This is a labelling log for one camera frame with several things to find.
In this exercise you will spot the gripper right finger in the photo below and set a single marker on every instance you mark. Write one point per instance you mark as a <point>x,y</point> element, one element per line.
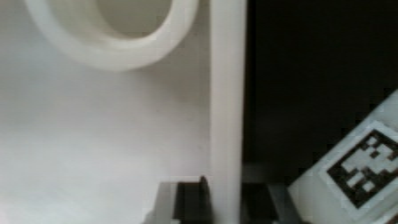
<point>266,205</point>

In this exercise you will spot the white square tabletop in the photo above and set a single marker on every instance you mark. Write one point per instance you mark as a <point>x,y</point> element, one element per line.
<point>121,108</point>

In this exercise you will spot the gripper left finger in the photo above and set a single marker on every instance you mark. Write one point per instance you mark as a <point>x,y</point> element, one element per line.
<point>181,203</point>

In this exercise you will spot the white table leg right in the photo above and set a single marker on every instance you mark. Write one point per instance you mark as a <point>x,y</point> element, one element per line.
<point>344,191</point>

